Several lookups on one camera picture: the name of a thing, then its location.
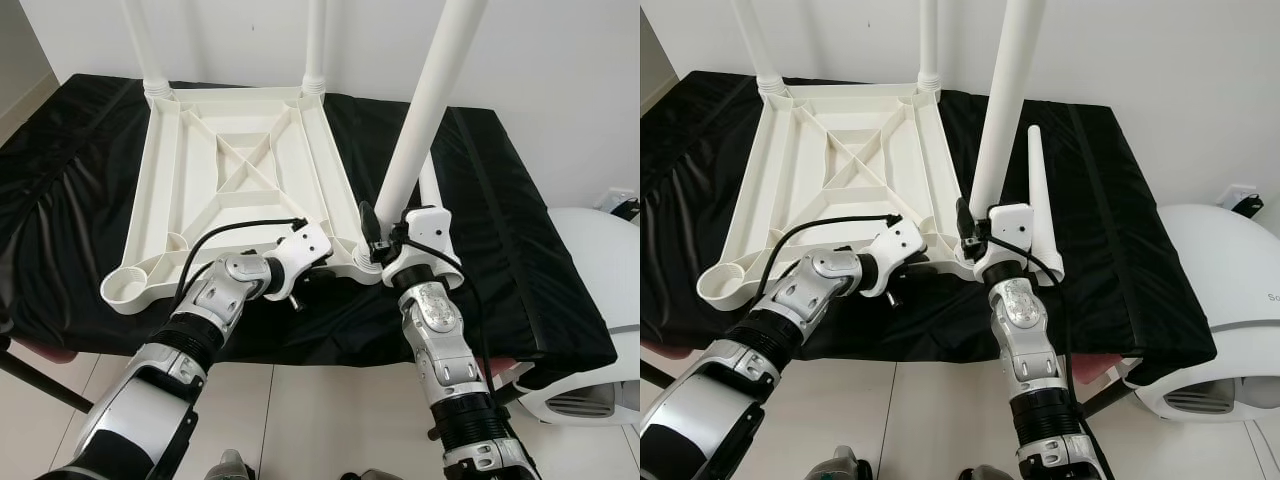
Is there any white plastic table leg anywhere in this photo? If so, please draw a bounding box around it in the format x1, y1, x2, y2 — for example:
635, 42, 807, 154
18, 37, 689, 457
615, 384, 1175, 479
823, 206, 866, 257
917, 0, 943, 93
302, 0, 329, 96
358, 0, 489, 271
730, 0, 791, 98
416, 150, 467, 291
120, 0, 173, 101
1027, 125, 1067, 288
965, 0, 1046, 266

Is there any white plastic table top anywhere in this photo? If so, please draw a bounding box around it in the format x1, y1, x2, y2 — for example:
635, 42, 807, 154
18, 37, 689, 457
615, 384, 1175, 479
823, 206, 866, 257
100, 85, 386, 316
697, 83, 986, 311

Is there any white dome litter box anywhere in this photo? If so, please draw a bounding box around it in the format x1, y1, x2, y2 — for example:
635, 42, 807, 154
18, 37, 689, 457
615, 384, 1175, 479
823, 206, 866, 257
1125, 203, 1280, 423
515, 207, 641, 426

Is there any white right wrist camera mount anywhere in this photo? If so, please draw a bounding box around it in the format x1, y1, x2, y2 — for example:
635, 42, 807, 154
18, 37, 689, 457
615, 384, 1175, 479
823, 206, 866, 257
383, 207, 463, 291
972, 203, 1033, 286

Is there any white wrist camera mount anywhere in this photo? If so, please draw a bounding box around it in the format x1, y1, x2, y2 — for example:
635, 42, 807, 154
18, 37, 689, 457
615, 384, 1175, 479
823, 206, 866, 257
972, 203, 1033, 286
865, 217, 928, 296
268, 220, 334, 299
383, 207, 463, 291

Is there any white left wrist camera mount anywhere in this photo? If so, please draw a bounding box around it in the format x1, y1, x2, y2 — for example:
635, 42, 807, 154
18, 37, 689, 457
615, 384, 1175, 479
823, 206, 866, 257
268, 220, 334, 299
865, 217, 928, 296

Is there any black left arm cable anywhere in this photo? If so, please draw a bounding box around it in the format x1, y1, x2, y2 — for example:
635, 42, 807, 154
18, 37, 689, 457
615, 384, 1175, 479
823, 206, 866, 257
178, 217, 309, 316
760, 213, 904, 311

